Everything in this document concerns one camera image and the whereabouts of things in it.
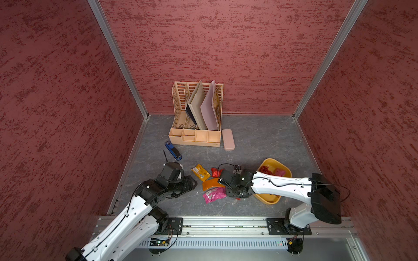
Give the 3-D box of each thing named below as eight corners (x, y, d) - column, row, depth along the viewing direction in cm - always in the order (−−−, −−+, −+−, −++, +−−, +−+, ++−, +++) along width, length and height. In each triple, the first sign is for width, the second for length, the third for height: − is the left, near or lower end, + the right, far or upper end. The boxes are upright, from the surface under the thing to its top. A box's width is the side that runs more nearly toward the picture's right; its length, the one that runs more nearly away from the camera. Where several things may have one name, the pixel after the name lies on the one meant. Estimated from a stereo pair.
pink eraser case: (223, 150, 104) (223, 147, 101) (222, 131, 114) (222, 129, 111) (234, 150, 104) (235, 147, 101) (232, 131, 114) (233, 129, 111)
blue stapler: (177, 162, 98) (176, 158, 95) (165, 146, 105) (164, 142, 102) (182, 158, 99) (181, 155, 96) (170, 143, 106) (168, 140, 103)
